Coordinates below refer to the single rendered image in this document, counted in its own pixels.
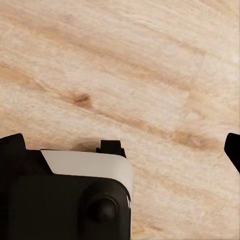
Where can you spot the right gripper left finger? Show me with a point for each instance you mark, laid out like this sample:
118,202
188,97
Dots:
12,149

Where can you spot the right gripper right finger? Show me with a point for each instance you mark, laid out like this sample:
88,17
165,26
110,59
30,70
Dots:
232,149

